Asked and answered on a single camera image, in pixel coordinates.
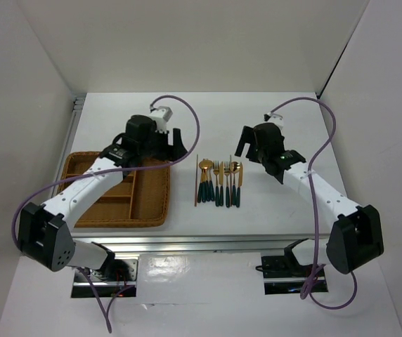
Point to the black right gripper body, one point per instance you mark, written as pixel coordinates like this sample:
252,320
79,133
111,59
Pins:
262,155

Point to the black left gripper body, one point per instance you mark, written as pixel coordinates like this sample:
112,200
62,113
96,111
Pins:
157,147

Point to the gold spoon green handle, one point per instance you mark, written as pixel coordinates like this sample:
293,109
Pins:
200,184
206,169
235,168

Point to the gold fork green handle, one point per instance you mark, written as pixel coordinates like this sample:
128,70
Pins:
227,172
217,190
230,177

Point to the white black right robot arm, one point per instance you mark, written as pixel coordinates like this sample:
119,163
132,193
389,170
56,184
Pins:
355,231

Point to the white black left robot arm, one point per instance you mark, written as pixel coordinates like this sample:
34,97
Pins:
45,229

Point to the copper chopstick left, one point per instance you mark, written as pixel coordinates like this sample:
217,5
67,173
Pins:
196,180

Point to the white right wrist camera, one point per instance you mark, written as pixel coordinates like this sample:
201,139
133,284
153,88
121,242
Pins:
277,119

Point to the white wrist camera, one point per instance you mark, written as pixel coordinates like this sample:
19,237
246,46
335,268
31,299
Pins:
161,116
277,119

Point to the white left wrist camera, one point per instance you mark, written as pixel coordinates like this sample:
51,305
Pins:
161,116

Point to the aluminium frame rail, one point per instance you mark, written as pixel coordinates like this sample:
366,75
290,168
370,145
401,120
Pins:
270,214

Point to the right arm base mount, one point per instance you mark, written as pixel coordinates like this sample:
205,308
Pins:
283,274

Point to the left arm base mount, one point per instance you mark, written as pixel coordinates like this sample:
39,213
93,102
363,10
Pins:
120,280

